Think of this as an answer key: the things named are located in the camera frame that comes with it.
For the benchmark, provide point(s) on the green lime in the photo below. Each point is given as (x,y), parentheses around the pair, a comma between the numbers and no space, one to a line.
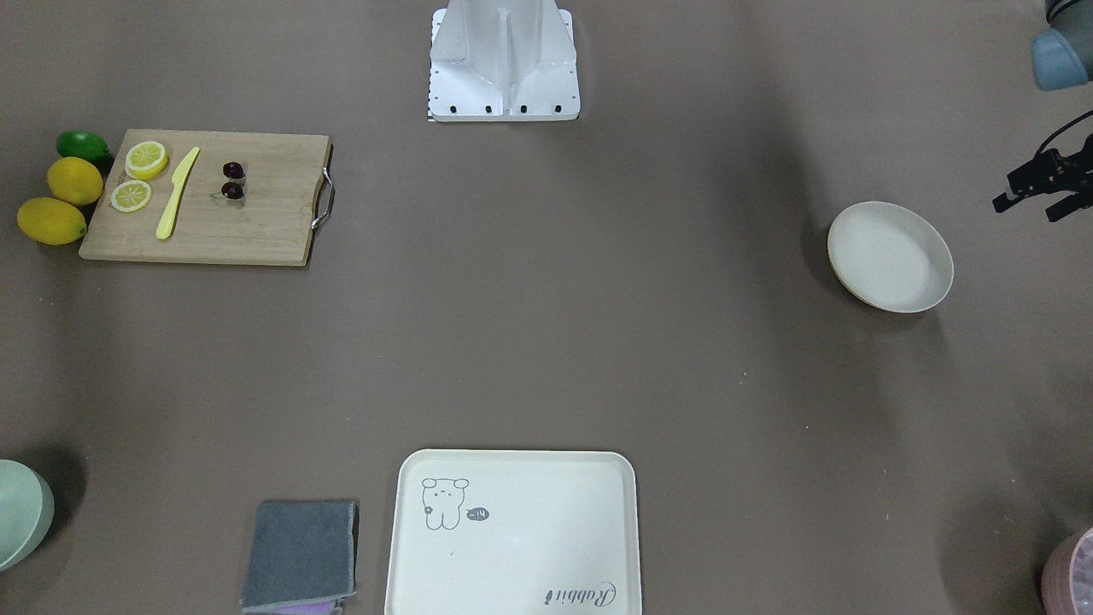
(83,144)

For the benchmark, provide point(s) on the pink bowl with ice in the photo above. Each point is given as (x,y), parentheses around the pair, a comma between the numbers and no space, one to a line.
(1066,581)

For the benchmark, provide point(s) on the yellow plastic knife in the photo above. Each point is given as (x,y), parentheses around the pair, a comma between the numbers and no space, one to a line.
(165,227)

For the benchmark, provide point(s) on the yellow lemon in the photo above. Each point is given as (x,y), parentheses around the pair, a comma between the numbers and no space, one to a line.
(74,180)
(51,221)

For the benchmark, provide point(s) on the cream round plate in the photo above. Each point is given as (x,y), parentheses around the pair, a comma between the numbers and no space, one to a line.
(890,258)

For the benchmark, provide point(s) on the grey folded cloth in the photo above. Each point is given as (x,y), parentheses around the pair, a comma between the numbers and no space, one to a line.
(302,557)

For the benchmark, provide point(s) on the white camera post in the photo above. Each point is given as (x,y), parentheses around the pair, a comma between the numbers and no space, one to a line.
(503,61)

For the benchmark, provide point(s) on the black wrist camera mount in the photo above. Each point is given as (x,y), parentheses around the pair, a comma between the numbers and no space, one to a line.
(1047,173)

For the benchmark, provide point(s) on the mint green bowl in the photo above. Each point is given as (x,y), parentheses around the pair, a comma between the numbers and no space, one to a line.
(27,509)

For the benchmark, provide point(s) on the cream rectangular rabbit tray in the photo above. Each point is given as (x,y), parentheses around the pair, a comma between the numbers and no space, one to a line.
(515,532)

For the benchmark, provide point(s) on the bamboo cutting board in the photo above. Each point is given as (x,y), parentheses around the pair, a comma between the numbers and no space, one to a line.
(288,195)

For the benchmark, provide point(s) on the lemon slice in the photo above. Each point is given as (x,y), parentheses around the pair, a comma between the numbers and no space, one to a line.
(131,196)
(146,160)

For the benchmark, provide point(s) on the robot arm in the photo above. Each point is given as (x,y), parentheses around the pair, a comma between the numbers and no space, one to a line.
(1062,54)

